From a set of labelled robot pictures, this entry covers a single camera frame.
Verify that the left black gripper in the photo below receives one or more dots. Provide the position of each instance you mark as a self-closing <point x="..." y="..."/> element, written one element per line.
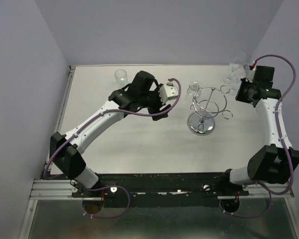
<point x="160" y="103"/>

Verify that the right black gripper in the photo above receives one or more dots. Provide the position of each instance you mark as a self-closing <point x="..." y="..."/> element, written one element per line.
<point x="239" y="96"/>

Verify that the clear wine glass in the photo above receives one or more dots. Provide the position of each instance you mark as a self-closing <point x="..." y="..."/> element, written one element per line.
<point x="193" y="89"/>
<point x="242" y="71"/>
<point x="121" y="77"/>
<point x="239" y="58"/>

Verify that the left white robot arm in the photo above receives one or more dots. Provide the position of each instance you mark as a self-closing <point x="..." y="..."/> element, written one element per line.
<point x="144" y="92"/>

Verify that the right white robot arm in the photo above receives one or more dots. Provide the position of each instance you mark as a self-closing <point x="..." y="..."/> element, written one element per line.
<point x="277" y="159"/>

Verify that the chrome wine glass rack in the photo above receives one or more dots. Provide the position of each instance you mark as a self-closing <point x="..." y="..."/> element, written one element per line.
<point x="212" y="103"/>

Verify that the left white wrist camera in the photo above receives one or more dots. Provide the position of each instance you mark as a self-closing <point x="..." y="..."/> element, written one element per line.
<point x="168" y="92"/>

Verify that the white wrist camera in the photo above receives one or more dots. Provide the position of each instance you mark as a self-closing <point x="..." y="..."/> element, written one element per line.
<point x="249" y="69"/>
<point x="168" y="92"/>

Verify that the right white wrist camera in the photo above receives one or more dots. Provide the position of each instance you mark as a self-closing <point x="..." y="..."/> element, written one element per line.
<point x="249" y="69"/>

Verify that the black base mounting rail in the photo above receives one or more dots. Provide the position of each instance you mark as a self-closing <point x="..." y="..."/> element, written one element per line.
<point x="158" y="190"/>

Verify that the aluminium frame rail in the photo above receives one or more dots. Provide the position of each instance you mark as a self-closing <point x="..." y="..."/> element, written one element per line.
<point x="32" y="204"/>

